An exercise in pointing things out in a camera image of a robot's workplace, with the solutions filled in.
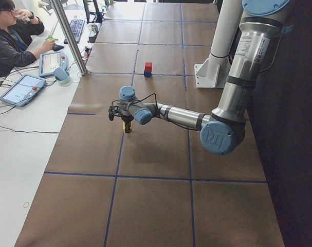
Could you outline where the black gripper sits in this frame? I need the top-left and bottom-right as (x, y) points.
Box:
(121, 115), (133, 133)

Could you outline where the yellow wooden block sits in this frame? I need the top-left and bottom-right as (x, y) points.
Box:
(123, 122), (133, 134)

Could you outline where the blue wooden block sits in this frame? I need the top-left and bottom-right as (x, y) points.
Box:
(143, 71), (152, 78)

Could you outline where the red wooden block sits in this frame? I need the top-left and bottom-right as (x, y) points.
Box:
(144, 62), (152, 73)

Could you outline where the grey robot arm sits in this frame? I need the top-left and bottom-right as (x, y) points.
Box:
(108, 1), (295, 155)

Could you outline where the light blue tape roll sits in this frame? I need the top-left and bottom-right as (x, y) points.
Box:
(53, 67), (70, 85)

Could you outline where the far teach pendant tablet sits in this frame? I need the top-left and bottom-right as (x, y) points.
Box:
(39, 50), (67, 78)

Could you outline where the teach pendant tablet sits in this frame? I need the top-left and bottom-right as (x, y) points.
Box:
(0, 74), (46, 108)
(39, 50), (67, 78)

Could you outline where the metal cup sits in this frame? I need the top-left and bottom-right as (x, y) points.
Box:
(91, 24), (98, 33)

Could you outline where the black computer mouse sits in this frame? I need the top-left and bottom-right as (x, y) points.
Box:
(52, 44), (64, 51)

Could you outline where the near teach pendant tablet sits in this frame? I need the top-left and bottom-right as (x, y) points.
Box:
(0, 74), (46, 108)

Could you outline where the black keyboard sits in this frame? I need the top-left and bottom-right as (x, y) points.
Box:
(70, 19), (86, 43)

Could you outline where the green plastic part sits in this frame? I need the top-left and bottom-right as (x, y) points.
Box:
(45, 36), (59, 41)

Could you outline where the person in black jacket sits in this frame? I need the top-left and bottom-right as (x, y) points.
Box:
(0, 1), (56, 77)

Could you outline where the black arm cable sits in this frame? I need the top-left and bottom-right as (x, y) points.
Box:
(112, 93), (197, 129)

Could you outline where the aluminium frame post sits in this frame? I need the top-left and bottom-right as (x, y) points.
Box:
(50, 0), (88, 76)

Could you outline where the white camera stand post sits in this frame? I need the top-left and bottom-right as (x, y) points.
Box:
(194, 0), (243, 88)

